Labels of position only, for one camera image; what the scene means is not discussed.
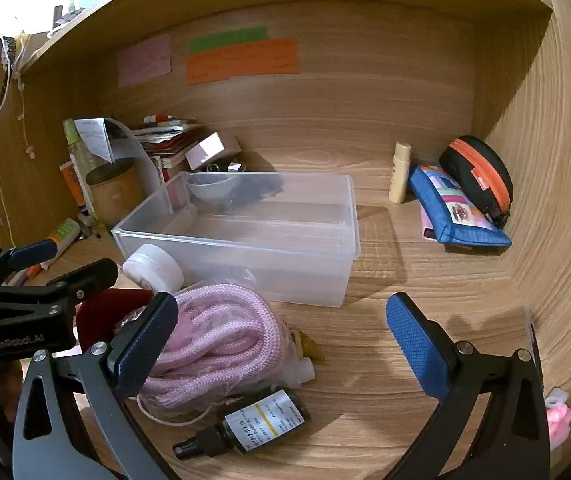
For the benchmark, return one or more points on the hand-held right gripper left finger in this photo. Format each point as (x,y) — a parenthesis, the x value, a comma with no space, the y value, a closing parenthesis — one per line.
(148,347)

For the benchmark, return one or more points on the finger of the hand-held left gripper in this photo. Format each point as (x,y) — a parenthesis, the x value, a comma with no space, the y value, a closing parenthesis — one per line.
(33,254)
(88,275)

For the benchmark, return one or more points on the dark spray bottle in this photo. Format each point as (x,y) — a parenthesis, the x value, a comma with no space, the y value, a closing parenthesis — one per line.
(265,417)

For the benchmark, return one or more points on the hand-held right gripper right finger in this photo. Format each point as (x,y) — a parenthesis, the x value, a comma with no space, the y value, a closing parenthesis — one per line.
(415,347)

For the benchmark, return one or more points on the small gold trinket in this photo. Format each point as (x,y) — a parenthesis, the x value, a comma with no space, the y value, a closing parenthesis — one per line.
(310,347)

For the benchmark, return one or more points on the pink paper note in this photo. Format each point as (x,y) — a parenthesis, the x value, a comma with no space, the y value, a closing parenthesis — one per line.
(144,60)

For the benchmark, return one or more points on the white handwritten paper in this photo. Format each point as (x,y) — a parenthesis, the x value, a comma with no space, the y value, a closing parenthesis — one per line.
(94,137)

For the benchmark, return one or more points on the green orange cream tube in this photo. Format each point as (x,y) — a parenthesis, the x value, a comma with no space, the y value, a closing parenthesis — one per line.
(63,235)

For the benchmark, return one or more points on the orange marker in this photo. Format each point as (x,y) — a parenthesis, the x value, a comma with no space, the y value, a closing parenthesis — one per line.
(30,273)

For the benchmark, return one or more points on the green paper note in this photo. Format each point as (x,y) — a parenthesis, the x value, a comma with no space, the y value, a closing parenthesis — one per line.
(228,39)

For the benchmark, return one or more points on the white curved sheet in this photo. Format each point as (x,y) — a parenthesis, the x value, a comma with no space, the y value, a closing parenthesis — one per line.
(138,155)

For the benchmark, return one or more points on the small white box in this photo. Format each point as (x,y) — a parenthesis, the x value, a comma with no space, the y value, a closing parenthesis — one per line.
(210,150)

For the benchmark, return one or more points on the small clear bowl of clips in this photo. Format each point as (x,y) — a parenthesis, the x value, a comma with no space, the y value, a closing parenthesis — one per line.
(213,187)

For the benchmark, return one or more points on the stack of books and papers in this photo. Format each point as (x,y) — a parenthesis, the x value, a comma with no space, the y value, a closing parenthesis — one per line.
(168,142)

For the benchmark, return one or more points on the blue patchwork pouch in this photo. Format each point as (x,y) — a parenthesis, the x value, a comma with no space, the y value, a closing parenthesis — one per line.
(458,210)

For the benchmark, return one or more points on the pink flat case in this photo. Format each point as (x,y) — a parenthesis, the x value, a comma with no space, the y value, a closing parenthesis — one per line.
(426,222)

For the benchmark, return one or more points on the small pink toy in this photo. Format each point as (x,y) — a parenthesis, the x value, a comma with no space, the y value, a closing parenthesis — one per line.
(558,412)

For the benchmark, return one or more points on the green spray bottle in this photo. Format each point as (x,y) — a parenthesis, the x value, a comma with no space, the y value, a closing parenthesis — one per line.
(78,160)

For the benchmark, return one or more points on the orange paper note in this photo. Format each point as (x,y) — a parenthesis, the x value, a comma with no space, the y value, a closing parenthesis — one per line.
(240,62)

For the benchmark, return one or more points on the dark cloth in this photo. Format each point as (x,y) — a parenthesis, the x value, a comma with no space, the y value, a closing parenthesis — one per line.
(260,187)

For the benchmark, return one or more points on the clear plastic container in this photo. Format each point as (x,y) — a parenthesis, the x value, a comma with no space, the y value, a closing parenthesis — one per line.
(265,242)

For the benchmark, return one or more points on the orange box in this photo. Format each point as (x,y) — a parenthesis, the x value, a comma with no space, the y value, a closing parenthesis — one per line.
(71,182)

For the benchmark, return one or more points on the pile of binder clips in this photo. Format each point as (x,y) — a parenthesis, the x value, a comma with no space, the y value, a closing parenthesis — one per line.
(223,166)

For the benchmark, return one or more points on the tan mug with lid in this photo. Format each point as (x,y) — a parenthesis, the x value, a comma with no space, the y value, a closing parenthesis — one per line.
(115,192)

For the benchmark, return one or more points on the red fabric pouch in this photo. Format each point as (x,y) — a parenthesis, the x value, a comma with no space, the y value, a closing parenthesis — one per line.
(99,310)

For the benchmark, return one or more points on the white round jar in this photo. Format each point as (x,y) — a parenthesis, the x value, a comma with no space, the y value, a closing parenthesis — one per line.
(153,267)

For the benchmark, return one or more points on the black case orange zipper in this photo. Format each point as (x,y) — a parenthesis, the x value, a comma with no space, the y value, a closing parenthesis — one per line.
(480,165)

